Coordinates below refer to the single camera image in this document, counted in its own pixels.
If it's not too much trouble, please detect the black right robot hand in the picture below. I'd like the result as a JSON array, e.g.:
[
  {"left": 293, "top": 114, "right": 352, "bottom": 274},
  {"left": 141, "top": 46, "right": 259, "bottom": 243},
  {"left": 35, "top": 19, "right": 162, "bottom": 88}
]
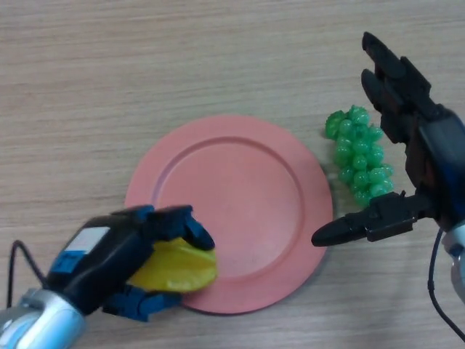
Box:
[{"left": 312, "top": 31, "right": 465, "bottom": 248}]

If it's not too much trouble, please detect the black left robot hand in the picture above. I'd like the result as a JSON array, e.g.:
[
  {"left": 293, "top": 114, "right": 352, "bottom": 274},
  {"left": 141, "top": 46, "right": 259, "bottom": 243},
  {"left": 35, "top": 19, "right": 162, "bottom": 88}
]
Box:
[{"left": 45, "top": 205, "right": 216, "bottom": 323}]

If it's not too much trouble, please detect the yellow starfruit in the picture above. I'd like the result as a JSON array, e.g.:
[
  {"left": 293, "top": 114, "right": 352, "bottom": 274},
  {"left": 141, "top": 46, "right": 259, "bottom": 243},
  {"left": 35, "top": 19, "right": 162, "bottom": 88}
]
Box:
[{"left": 127, "top": 236, "right": 220, "bottom": 294}]

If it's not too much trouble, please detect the pink round plate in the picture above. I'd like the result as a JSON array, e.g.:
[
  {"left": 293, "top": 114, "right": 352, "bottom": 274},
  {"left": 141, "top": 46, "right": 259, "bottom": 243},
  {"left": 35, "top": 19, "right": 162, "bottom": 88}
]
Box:
[{"left": 124, "top": 115, "right": 333, "bottom": 316}]

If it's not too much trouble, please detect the green grape bunch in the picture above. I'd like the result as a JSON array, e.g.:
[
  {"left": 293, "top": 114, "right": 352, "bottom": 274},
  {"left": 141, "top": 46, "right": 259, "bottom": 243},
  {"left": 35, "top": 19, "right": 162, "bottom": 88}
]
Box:
[{"left": 324, "top": 105, "right": 395, "bottom": 208}]

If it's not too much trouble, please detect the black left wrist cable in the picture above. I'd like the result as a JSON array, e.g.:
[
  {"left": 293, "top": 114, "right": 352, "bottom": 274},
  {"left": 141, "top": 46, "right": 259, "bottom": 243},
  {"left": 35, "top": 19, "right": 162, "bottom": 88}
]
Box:
[{"left": 7, "top": 239, "right": 49, "bottom": 308}]

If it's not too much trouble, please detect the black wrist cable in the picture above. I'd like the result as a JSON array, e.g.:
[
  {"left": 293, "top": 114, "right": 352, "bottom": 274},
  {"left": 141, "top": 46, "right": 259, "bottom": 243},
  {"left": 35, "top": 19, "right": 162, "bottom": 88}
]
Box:
[
  {"left": 7, "top": 239, "right": 49, "bottom": 308},
  {"left": 426, "top": 228, "right": 465, "bottom": 339}
]

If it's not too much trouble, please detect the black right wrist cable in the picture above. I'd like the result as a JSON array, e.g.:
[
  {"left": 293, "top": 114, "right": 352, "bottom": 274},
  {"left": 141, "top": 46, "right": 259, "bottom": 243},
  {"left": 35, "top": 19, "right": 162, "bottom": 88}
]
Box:
[{"left": 426, "top": 228, "right": 465, "bottom": 339}]

